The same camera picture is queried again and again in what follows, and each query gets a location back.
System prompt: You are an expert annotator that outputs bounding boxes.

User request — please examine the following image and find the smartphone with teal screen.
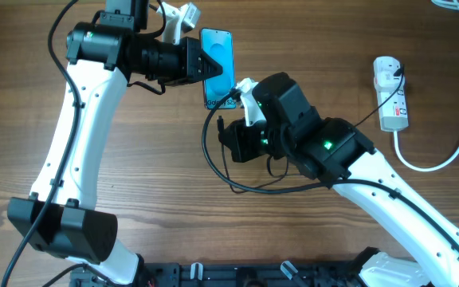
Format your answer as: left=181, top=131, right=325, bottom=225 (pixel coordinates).
left=200, top=28, right=236, bottom=109

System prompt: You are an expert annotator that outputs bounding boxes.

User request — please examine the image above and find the black USB charging cable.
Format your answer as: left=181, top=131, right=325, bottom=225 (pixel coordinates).
left=216, top=63, right=407, bottom=195

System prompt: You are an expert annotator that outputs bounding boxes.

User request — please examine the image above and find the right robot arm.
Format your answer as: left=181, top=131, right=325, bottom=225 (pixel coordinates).
left=218, top=73, right=459, bottom=286

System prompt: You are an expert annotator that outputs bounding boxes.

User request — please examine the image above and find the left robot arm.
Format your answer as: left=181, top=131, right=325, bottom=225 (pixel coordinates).
left=7, top=1, right=222, bottom=286

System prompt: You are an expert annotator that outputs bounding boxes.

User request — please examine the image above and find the white USB charger plug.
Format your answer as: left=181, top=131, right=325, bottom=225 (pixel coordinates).
left=374, top=69, right=404, bottom=92

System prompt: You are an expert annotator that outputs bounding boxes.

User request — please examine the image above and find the white power strip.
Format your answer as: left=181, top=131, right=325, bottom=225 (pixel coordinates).
left=373, top=56, right=409, bottom=132

